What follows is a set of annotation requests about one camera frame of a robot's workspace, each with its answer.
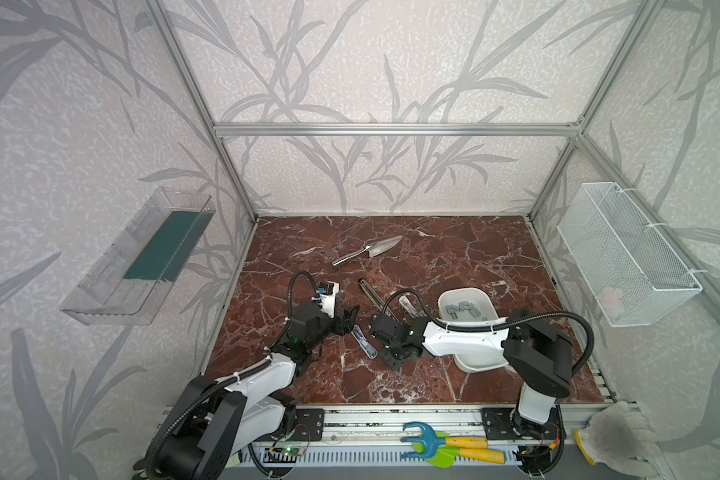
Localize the white mini stapler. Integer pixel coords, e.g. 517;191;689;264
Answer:
398;295;424;319

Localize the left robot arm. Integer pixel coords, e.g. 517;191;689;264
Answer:
144;271;359;479

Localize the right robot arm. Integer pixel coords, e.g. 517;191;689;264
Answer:
369;287;595;426

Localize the white oval tray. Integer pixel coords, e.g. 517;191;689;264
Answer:
436;287;511;374

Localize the grey staple strip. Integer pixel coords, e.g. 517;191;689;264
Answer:
445;301;481;320

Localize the silver metal trowel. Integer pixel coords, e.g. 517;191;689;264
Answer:
332;235;403;267

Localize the teal garden hand rake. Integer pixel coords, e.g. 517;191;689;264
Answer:
401;421;488;460

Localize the green garden hand shovel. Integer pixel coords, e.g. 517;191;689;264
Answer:
401;444;505;468

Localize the green circuit board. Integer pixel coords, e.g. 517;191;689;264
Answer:
267;445;307;462

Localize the pink object in basket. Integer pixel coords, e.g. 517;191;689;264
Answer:
598;287;625;319

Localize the white cloth glove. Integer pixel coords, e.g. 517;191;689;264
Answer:
574;401;662;479

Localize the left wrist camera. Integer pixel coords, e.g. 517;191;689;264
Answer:
314;281;339;318

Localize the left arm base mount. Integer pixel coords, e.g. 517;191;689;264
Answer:
275;408;325;442

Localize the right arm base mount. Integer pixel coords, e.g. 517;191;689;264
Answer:
480;406;562;444

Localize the clear plastic wall shelf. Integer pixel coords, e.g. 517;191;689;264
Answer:
60;187;216;326

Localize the white wire mesh basket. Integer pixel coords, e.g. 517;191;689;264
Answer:
558;182;703;327

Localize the aluminium frame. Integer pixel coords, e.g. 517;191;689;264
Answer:
143;0;720;415

